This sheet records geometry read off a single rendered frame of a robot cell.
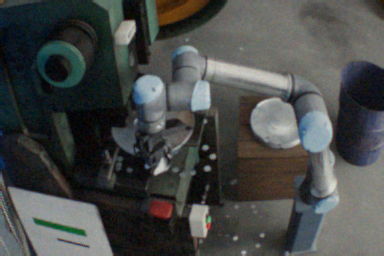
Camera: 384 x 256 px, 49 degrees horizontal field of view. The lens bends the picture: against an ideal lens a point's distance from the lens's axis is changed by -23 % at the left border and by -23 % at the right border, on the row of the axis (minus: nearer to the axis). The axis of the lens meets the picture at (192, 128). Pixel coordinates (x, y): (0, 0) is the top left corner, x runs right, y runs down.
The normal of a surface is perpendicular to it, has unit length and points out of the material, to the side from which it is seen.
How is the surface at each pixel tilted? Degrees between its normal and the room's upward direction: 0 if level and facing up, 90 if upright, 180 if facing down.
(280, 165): 90
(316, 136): 83
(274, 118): 0
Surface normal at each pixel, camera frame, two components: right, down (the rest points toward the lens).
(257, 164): -0.08, 0.73
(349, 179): -0.07, -0.68
